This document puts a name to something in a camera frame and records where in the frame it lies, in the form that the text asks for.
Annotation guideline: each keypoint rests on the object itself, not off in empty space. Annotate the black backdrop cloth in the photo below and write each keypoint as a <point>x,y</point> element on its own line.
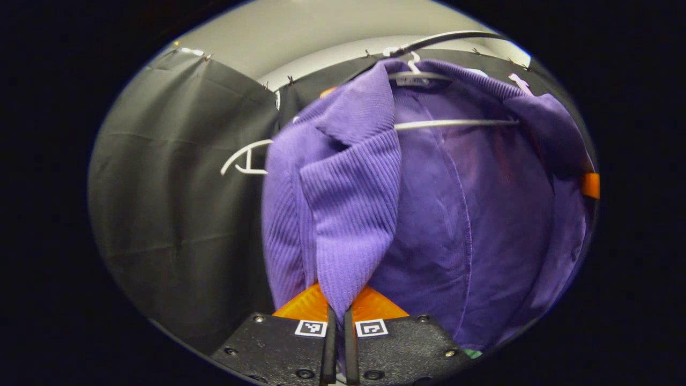
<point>177,187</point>

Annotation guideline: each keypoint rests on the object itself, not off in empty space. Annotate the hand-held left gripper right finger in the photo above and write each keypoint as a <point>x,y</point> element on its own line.
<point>407,348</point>

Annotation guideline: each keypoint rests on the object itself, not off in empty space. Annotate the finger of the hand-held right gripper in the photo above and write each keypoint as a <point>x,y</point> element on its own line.
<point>590,185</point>

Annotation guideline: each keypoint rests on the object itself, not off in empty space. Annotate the ceiling light panel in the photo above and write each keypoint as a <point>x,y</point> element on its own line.
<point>192,51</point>

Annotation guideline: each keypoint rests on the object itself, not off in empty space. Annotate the black metal clothes rack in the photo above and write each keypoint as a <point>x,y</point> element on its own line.
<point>450,36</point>

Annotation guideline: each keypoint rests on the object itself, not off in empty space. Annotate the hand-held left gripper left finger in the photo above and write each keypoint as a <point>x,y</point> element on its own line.
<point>278,348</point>

